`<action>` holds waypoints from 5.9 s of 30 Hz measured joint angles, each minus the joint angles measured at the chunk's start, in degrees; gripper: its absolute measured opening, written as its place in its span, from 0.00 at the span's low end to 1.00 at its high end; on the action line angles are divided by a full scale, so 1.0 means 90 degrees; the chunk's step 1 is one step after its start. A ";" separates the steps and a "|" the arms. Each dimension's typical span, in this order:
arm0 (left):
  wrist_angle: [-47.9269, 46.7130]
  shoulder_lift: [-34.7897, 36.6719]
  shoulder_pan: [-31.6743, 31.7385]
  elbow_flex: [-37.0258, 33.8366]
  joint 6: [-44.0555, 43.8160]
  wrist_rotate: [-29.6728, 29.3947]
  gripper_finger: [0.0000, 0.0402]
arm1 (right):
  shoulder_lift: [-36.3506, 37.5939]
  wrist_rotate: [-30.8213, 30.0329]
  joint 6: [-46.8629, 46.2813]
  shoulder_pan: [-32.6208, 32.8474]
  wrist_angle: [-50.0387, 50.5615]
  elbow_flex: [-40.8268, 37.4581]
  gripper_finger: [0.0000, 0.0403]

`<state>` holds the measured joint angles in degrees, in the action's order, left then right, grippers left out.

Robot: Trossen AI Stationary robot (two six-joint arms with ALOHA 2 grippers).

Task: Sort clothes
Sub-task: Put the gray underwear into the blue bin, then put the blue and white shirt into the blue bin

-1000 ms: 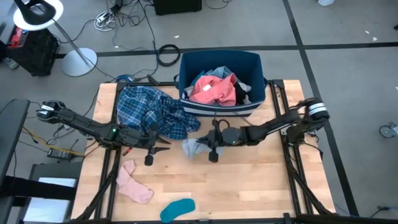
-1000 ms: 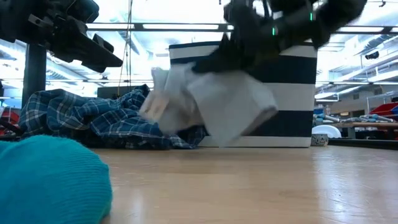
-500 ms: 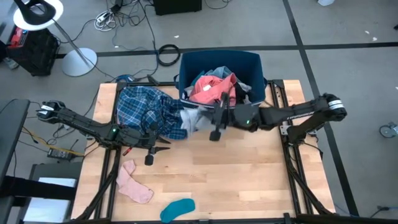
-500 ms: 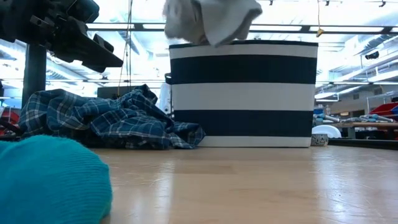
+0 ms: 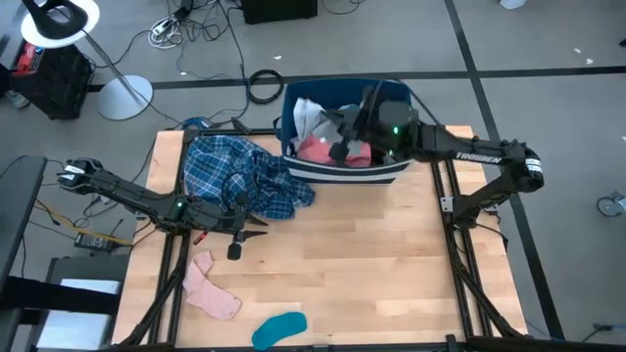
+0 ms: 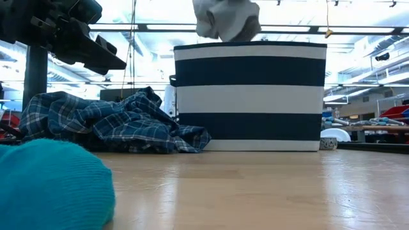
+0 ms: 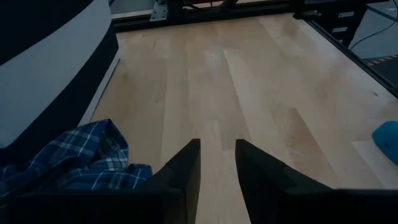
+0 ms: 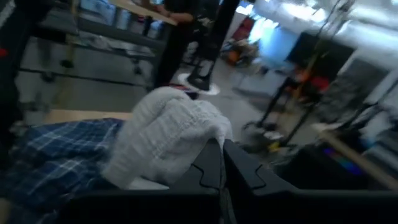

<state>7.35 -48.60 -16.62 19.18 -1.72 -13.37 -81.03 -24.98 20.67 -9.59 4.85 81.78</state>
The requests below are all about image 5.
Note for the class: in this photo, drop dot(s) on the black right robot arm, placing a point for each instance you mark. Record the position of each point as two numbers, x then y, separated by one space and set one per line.
489 156

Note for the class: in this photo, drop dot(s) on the grey metal cart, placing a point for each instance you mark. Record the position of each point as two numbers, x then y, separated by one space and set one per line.
83 266

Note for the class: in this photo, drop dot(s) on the pink sock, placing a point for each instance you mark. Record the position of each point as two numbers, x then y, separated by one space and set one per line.
210 295

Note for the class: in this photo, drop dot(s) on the black table frame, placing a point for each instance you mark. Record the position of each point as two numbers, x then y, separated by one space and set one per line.
184 254

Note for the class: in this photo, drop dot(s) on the white garment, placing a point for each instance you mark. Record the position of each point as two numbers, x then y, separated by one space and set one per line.
305 117

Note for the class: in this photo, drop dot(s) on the black bench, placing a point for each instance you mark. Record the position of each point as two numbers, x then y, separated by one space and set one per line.
19 205

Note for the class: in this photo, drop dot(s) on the white floor object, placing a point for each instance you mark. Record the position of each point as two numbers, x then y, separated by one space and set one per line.
513 4

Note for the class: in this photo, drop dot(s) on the black crate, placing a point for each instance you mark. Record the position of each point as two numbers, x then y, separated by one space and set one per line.
58 83

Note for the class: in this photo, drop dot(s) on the red black box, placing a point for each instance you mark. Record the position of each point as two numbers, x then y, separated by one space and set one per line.
27 56

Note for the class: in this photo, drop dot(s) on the white power strip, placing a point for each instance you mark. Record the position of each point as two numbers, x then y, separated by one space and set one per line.
161 28

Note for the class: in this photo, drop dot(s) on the navy white striped basket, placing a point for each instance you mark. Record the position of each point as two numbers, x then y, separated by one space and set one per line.
313 93

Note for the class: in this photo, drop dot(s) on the blue plaid shirt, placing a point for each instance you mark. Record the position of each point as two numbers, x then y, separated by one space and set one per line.
220 166

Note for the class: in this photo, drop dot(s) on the white floor lamp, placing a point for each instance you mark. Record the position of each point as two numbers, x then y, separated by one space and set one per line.
124 98

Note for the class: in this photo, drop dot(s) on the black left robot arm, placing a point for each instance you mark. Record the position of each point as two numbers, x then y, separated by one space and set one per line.
127 190

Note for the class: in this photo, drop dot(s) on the salmon red garment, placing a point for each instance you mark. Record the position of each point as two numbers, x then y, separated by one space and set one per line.
318 151

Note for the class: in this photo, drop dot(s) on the grey caster wheel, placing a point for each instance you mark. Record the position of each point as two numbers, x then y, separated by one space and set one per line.
609 205

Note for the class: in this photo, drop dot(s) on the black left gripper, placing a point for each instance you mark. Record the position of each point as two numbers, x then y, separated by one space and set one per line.
220 215

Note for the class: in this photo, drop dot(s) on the teal sock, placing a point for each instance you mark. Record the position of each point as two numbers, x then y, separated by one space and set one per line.
279 330

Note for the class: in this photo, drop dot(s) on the silver frame bracket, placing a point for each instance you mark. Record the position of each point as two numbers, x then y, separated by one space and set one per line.
447 205

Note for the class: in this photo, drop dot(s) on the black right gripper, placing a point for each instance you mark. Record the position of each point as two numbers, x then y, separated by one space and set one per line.
362 124

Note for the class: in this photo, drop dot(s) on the black power adapter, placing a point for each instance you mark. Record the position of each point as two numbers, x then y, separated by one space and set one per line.
95 242

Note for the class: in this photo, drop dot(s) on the black floor box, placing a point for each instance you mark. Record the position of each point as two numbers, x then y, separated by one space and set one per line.
279 10

